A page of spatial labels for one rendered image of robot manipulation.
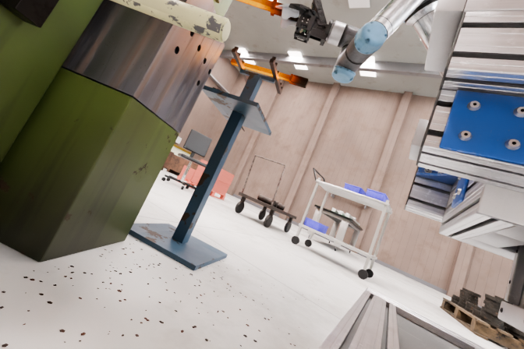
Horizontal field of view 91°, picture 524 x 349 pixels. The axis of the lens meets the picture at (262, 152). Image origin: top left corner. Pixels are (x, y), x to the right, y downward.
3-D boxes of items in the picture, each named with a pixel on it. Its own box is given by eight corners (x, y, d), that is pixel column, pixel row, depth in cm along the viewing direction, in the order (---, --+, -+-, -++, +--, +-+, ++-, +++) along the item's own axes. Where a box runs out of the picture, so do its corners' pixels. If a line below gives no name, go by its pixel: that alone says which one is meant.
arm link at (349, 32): (372, 50, 84) (380, 29, 85) (340, 39, 85) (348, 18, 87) (363, 63, 92) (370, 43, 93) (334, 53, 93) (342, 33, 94)
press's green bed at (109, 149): (125, 241, 99) (179, 134, 107) (39, 263, 62) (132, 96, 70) (7, 183, 105) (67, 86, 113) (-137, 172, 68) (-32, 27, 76)
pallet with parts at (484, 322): (511, 341, 330) (518, 306, 337) (596, 394, 217) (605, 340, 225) (435, 304, 363) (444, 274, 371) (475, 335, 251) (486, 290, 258)
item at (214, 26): (223, 51, 52) (234, 29, 52) (217, 33, 46) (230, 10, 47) (41, -19, 56) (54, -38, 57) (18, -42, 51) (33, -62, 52)
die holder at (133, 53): (180, 133, 107) (224, 45, 115) (132, 96, 70) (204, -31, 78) (68, 85, 113) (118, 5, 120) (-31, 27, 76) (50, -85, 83)
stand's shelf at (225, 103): (270, 135, 151) (271, 132, 151) (256, 107, 113) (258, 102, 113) (226, 120, 159) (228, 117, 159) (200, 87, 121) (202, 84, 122)
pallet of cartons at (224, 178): (172, 179, 559) (185, 153, 570) (203, 190, 650) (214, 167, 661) (196, 191, 518) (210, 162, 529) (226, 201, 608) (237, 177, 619)
